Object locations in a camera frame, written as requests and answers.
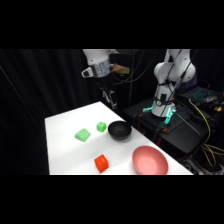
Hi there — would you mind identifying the tan wrist camera box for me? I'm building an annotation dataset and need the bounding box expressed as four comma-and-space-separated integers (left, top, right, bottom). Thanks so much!
111, 64, 131, 77

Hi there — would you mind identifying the pink bowl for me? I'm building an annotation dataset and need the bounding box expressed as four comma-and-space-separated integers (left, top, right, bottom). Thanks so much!
131, 145, 170, 176

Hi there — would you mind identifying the black robot stand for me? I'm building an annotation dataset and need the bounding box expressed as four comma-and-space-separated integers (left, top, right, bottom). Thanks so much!
122, 97, 214, 158

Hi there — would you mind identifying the black bowl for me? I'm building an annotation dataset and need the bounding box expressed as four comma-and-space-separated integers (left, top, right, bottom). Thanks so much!
107, 120, 133, 141

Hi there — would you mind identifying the black curtain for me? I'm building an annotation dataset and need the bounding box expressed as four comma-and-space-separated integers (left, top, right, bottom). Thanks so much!
0, 49, 224, 176

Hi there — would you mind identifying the small green cube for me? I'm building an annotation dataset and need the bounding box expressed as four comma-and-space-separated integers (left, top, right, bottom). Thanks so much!
96, 121, 108, 133

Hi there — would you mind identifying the red cube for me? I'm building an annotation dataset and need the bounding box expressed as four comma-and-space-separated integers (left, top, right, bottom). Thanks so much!
93, 153, 110, 174

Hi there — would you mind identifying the yellow cable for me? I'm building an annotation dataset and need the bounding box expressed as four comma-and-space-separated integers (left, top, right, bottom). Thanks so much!
187, 97, 224, 168

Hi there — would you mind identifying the flat green block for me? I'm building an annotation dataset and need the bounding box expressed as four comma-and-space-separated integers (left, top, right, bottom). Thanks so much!
74, 127, 92, 143

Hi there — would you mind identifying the black laptop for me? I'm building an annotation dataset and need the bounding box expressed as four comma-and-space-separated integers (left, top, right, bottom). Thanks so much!
181, 85, 222, 105

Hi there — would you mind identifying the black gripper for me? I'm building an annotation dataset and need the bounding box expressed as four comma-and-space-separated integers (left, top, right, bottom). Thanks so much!
96, 75, 119, 110

